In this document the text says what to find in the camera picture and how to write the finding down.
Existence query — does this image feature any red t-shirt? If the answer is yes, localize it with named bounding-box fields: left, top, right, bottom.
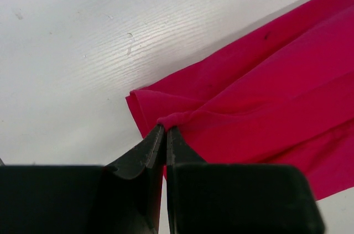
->
left=126, top=0, right=353, bottom=199

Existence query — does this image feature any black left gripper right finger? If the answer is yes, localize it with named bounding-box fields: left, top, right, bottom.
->
left=166, top=127, right=325, bottom=234

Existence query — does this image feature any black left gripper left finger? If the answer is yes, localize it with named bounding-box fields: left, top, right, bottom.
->
left=1, top=126, right=165, bottom=233

